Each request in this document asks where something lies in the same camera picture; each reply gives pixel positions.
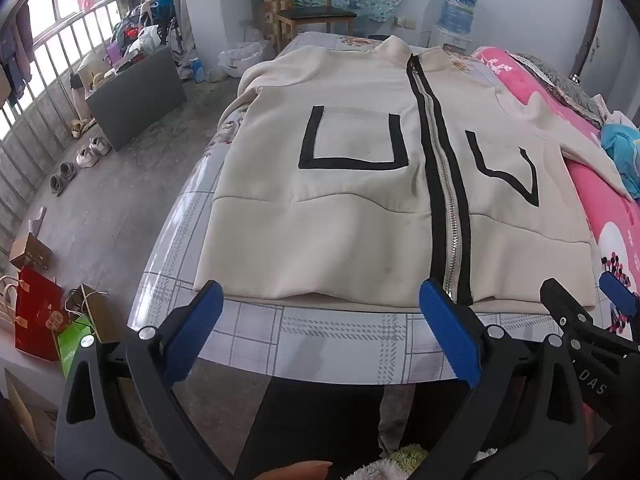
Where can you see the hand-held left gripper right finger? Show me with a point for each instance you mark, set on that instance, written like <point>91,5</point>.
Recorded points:
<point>450,335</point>

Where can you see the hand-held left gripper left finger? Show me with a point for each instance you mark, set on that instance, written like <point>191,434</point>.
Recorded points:
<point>196,330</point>

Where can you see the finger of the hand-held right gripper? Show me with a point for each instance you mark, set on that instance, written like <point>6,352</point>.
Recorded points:
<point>620,290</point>
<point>562,300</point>

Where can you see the cream zip jacket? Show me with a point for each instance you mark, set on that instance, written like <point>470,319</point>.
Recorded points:
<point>350,210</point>

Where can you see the pile of colourful clothes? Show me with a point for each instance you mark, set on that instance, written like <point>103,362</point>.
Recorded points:
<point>140,25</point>

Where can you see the dark hanging clothes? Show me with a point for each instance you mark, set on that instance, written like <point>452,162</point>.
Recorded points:
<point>15,55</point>

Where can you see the pink floral blanket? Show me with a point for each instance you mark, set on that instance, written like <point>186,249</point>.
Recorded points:
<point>590,200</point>

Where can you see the brown paper bag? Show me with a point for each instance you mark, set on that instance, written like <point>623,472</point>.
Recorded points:
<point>97,310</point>

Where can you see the green paper bag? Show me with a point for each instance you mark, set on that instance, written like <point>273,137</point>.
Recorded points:
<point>75,347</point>

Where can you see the floral plaid tablecloth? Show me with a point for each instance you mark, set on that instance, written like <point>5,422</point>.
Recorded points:
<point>325,340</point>

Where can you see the fuzzy white green slippers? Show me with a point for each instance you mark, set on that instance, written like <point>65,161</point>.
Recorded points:
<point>395,462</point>

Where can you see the blue patterned cloth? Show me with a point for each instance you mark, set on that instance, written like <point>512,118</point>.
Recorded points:
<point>622,150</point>

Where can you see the person's black pants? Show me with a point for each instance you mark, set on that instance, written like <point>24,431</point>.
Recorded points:
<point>320,420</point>

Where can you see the red gift bag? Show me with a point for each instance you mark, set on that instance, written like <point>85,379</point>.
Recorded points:
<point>37,315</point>

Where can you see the cardboard box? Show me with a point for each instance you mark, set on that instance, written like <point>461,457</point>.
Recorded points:
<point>30,252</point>

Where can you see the grey shoe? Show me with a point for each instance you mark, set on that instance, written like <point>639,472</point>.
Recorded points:
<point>66,169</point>
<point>56,184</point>

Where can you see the white sneaker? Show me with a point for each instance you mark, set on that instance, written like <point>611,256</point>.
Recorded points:
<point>100,144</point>
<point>86,156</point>

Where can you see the grey patterned pillow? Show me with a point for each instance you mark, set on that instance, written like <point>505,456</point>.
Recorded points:
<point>560,85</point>

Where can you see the beige slippers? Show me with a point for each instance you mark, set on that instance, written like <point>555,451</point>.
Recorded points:
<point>80,127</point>

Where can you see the grey cabinet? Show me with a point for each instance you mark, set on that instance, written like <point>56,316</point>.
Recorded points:
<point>135,95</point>

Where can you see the blue detergent bottle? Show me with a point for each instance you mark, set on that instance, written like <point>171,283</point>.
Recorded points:
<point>198,71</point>

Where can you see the door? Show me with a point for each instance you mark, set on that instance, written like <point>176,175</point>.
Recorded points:
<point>610,25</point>

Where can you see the white plastic bag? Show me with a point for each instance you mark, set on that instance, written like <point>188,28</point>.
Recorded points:
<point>245,57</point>

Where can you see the white water dispenser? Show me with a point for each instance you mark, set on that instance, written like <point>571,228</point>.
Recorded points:
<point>450,40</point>

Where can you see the bicycle wheel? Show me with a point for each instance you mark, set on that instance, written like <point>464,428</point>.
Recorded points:
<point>175,35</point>

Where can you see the blue water bottle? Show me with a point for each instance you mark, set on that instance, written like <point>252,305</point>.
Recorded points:
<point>457,10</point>

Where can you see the wooden chair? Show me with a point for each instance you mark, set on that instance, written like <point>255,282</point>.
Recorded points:
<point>312,12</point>

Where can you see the wall socket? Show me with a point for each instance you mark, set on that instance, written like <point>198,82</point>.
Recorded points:
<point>406,23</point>

